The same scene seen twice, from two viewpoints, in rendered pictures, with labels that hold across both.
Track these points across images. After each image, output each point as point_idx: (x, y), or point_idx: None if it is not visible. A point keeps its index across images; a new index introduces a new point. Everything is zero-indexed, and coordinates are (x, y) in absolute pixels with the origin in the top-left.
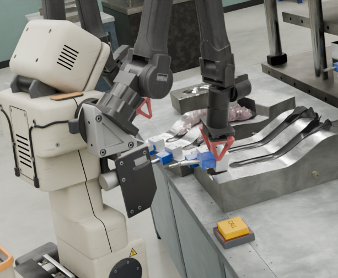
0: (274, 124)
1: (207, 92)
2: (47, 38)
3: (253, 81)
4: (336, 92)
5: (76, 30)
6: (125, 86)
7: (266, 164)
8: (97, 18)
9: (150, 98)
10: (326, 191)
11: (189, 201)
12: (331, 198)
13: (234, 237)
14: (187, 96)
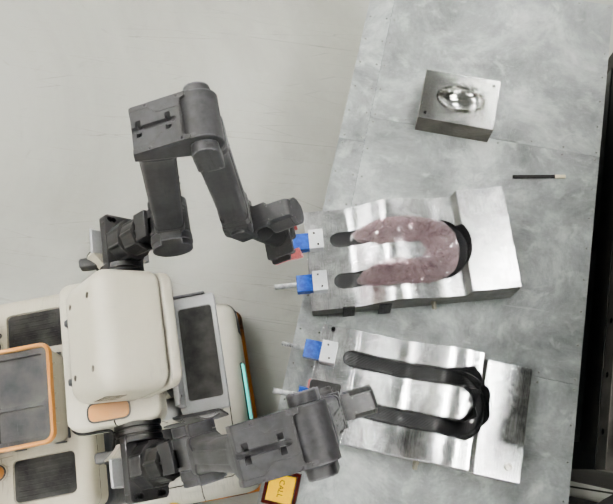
0: (436, 357)
1: (463, 125)
2: (88, 373)
3: (571, 91)
4: None
5: (125, 388)
6: (159, 476)
7: (369, 429)
8: (235, 206)
9: (416, 22)
10: (414, 480)
11: (288, 378)
12: (407, 499)
13: (274, 502)
14: (435, 114)
